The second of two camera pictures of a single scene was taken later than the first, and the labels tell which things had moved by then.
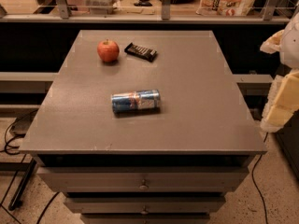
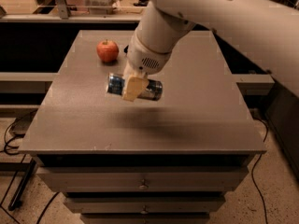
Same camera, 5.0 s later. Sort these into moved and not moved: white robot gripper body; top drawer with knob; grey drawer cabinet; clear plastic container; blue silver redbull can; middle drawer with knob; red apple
Moved: white robot gripper body; blue silver redbull can
Not moved: top drawer with knob; grey drawer cabinet; middle drawer with knob; clear plastic container; red apple
